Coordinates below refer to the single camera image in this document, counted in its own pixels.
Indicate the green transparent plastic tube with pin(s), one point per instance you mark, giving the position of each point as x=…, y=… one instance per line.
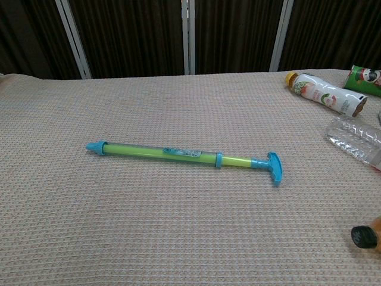
x=95, y=147

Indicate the beige woven tablecloth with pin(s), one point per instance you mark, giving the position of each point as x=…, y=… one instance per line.
x=166, y=226

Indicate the dark brown screen panel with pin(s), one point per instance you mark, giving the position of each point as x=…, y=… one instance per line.
x=131, y=35
x=336, y=29
x=235, y=32
x=29, y=35

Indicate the white bottle with yellow cap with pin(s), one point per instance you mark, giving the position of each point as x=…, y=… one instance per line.
x=323, y=93

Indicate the clear crinkled plastic bottle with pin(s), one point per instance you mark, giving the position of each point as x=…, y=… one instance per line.
x=354, y=137

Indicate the green chips can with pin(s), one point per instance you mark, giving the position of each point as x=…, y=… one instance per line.
x=364, y=79

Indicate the orange drink bottle black cap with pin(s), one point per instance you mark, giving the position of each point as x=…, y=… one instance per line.
x=363, y=236

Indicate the white screen frame post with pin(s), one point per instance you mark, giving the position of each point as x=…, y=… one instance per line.
x=281, y=35
x=188, y=35
x=73, y=38

